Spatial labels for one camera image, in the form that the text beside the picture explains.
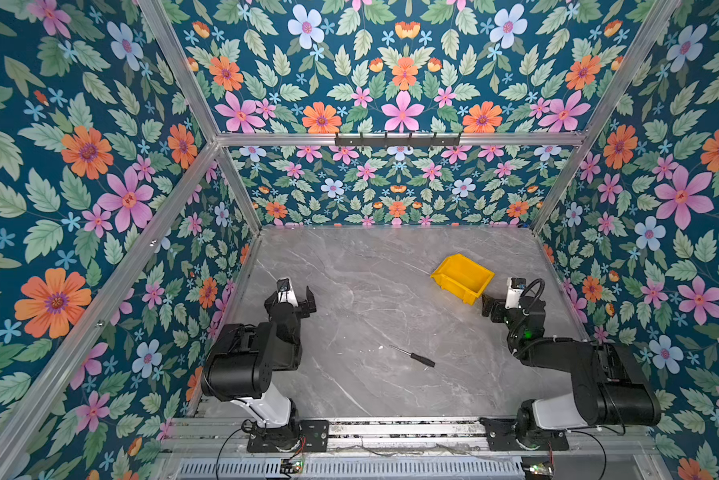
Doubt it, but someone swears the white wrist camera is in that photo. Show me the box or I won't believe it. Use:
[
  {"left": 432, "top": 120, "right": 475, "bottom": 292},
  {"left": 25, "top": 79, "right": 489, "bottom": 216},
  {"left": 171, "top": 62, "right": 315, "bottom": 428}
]
[
  {"left": 505, "top": 277, "right": 527, "bottom": 309},
  {"left": 275, "top": 277, "right": 298, "bottom": 307}
]

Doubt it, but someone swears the black handled screwdriver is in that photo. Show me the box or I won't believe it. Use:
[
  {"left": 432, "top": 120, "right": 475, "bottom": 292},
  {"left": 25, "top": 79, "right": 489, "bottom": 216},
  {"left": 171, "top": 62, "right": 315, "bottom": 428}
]
[{"left": 391, "top": 345, "right": 437, "bottom": 368}]

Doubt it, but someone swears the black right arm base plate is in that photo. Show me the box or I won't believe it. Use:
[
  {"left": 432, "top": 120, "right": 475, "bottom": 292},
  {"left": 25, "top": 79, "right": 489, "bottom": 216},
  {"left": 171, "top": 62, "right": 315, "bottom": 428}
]
[{"left": 479, "top": 417, "right": 569, "bottom": 452}]

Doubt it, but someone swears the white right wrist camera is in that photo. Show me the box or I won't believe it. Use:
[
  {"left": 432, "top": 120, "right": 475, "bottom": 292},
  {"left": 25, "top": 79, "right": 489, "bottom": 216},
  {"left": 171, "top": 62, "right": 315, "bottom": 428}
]
[{"left": 505, "top": 277, "right": 527, "bottom": 309}]

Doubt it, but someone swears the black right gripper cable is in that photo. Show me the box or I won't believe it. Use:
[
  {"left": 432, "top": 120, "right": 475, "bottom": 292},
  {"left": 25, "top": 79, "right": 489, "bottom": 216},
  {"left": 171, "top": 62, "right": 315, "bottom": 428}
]
[{"left": 517, "top": 277, "right": 547, "bottom": 313}]

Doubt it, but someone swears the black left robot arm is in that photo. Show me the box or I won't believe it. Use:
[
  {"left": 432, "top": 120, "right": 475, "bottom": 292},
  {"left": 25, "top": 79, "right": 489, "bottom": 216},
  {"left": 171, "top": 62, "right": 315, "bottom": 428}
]
[{"left": 200, "top": 278, "right": 317, "bottom": 450}]

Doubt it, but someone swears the aluminium front mounting rail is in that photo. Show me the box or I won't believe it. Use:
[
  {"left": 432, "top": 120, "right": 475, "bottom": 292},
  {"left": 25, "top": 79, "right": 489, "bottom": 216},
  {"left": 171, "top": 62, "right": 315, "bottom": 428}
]
[{"left": 161, "top": 417, "right": 659, "bottom": 458}]

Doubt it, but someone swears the yellow plastic bin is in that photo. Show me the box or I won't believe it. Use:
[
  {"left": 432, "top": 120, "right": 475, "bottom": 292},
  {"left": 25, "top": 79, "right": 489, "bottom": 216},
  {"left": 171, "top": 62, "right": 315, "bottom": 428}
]
[{"left": 429, "top": 254, "right": 495, "bottom": 305}]

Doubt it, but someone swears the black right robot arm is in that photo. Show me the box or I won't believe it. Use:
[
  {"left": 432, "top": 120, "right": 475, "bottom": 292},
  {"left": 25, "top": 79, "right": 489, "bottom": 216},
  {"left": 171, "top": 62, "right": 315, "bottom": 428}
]
[{"left": 479, "top": 294, "right": 663, "bottom": 451}]

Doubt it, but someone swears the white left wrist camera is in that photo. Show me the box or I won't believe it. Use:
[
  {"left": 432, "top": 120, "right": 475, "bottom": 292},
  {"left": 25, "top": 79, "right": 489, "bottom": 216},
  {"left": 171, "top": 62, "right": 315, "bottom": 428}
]
[{"left": 275, "top": 277, "right": 298, "bottom": 307}]

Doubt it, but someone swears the white slotted cable duct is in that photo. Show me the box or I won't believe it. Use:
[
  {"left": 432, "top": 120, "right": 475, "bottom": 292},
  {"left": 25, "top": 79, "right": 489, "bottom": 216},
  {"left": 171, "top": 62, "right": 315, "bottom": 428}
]
[{"left": 173, "top": 457, "right": 525, "bottom": 479}]

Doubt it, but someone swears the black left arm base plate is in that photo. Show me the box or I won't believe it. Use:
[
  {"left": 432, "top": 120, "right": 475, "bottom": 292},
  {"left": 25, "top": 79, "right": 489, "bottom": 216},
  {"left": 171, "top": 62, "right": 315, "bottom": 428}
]
[{"left": 246, "top": 420, "right": 330, "bottom": 454}]

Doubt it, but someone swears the black hook rail bracket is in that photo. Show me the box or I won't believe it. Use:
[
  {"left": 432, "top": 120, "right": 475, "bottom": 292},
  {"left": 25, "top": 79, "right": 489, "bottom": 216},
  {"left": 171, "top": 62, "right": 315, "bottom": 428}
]
[{"left": 333, "top": 132, "right": 461, "bottom": 149}]

